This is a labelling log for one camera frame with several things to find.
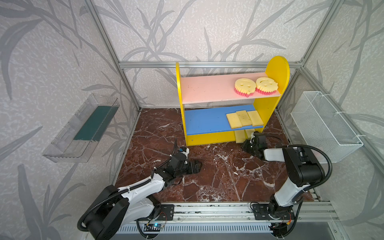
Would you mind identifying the green sponge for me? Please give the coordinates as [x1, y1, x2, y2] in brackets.
[245, 129, 255, 140]
[234, 130, 247, 144]

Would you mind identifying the orange sponge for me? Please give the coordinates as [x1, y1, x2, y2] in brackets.
[226, 113, 243, 129]

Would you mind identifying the yellow smiley sponge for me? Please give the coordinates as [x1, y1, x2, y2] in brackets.
[234, 78, 257, 97]
[256, 77, 279, 95]

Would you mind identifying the yellow rectangular sponge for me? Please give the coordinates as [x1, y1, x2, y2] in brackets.
[247, 111, 264, 127]

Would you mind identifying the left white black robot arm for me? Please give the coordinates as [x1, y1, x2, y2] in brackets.
[77, 144, 203, 240]

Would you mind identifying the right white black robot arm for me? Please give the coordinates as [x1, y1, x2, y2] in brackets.
[242, 132, 333, 214]

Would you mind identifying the yellow pink blue shelf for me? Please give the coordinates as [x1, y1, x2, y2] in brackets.
[176, 56, 291, 146]

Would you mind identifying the green circuit board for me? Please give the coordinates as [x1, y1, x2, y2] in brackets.
[145, 223, 165, 232]

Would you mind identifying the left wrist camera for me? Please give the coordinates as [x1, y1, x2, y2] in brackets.
[178, 146, 190, 160]

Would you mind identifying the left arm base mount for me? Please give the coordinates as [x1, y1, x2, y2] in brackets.
[148, 204, 175, 221]

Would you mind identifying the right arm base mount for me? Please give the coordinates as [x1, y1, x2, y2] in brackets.
[250, 202, 295, 221]

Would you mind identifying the white wire mesh basket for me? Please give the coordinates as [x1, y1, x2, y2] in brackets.
[291, 91, 364, 163]

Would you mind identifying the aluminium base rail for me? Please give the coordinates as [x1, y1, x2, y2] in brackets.
[116, 202, 342, 237]

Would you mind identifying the clear plastic wall bin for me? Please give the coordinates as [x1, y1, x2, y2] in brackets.
[43, 94, 120, 163]

